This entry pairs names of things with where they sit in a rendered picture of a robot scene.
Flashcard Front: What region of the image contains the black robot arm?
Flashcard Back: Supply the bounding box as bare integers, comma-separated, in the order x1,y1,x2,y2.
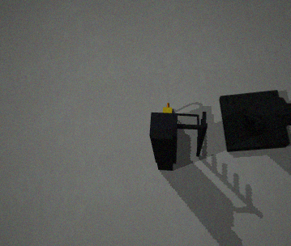
242,95,291,135

